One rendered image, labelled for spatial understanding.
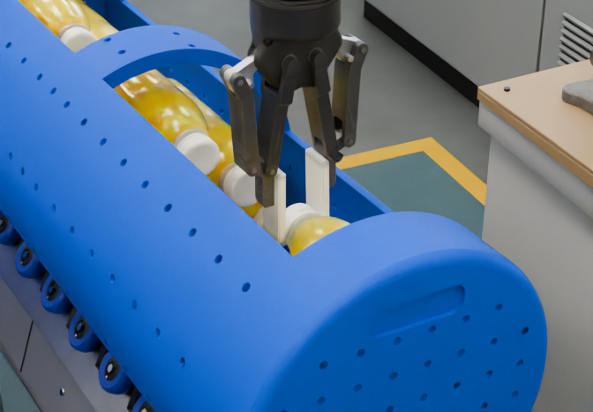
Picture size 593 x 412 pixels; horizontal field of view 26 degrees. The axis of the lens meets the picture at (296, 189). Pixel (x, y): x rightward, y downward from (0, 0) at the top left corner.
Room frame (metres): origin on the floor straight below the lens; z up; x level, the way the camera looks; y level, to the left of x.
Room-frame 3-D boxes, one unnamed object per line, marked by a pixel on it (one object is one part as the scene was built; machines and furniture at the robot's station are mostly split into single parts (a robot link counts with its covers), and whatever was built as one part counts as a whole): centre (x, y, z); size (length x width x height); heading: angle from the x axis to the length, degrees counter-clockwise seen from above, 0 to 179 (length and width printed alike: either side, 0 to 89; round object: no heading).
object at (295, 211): (0.98, 0.00, 1.11); 0.04 x 0.02 x 0.04; 121
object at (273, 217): (0.97, 0.02, 1.14); 0.03 x 0.01 x 0.07; 31
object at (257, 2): (0.98, 0.00, 1.30); 0.08 x 0.07 x 0.09; 121
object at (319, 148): (1.00, -0.03, 1.17); 0.03 x 0.01 x 0.05; 121
